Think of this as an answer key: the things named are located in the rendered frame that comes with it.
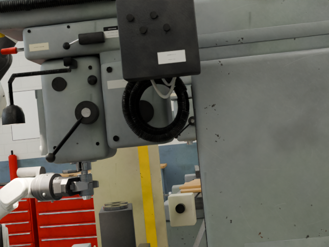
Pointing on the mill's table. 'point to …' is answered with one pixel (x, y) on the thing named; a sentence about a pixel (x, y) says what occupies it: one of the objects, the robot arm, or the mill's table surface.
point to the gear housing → (37, 55)
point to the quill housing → (54, 136)
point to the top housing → (54, 16)
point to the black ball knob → (92, 80)
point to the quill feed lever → (83, 109)
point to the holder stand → (117, 225)
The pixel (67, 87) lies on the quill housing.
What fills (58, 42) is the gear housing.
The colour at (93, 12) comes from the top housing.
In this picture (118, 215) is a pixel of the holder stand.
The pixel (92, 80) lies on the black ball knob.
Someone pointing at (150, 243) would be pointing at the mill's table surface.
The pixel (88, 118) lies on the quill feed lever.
